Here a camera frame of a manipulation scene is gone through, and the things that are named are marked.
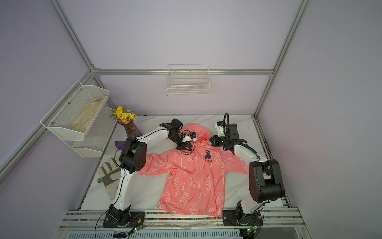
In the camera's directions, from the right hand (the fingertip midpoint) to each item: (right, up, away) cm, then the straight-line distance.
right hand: (211, 141), depth 92 cm
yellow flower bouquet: (-53, +16, -5) cm, 56 cm away
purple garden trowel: (-64, -4, +12) cm, 66 cm away
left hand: (-14, -5, +5) cm, 16 cm away
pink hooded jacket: (-11, -23, -7) cm, 27 cm away
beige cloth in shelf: (-69, +13, -15) cm, 72 cm away
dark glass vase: (-52, +7, +3) cm, 52 cm away
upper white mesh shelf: (-75, +16, -13) cm, 78 cm away
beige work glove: (-62, -20, -4) cm, 65 cm away
